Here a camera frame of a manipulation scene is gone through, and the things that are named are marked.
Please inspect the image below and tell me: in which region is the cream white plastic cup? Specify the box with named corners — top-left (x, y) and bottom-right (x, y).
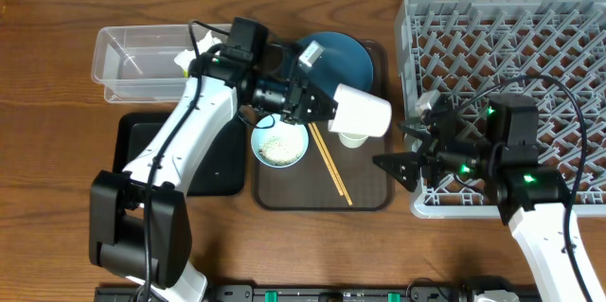
top-left (338, 133), bottom-right (368, 149)

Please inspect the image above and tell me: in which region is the black plastic tray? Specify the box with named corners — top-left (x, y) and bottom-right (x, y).
top-left (112, 112), bottom-right (246, 197)

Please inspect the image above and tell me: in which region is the clear plastic waste bin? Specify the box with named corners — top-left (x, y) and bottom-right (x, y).
top-left (91, 24), bottom-right (231, 103)

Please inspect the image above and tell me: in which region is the dark blue plate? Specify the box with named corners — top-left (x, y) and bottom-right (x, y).
top-left (279, 31), bottom-right (374, 96)

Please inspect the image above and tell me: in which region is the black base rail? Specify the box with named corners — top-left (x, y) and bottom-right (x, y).
top-left (93, 276), bottom-right (539, 302)

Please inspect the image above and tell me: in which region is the pink plastic cup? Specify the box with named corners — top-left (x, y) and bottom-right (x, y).
top-left (328, 83), bottom-right (392, 137)

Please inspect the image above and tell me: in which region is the brown plastic serving tray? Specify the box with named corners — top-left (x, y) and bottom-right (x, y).
top-left (252, 40), bottom-right (394, 212)

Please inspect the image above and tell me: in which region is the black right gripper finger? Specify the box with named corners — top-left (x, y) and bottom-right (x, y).
top-left (372, 151), bottom-right (426, 192)
top-left (398, 121), bottom-right (434, 142)

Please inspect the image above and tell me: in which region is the wooden chopstick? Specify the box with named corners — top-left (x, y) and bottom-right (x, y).
top-left (308, 123), bottom-right (345, 196)
top-left (309, 123), bottom-right (353, 206)

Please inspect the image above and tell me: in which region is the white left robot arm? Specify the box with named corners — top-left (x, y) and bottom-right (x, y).
top-left (89, 44), bottom-right (392, 301)

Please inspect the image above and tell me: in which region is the white paper napkin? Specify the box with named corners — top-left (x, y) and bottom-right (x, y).
top-left (174, 31), bottom-right (223, 78)

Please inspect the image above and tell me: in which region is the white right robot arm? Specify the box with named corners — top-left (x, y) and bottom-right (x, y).
top-left (398, 94), bottom-right (605, 301)

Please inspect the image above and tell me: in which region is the light blue bowl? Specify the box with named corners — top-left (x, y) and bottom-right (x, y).
top-left (250, 115), bottom-right (309, 169)

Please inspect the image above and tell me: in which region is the grey plastic dishwasher rack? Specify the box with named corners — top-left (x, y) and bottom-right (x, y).
top-left (395, 0), bottom-right (605, 217)

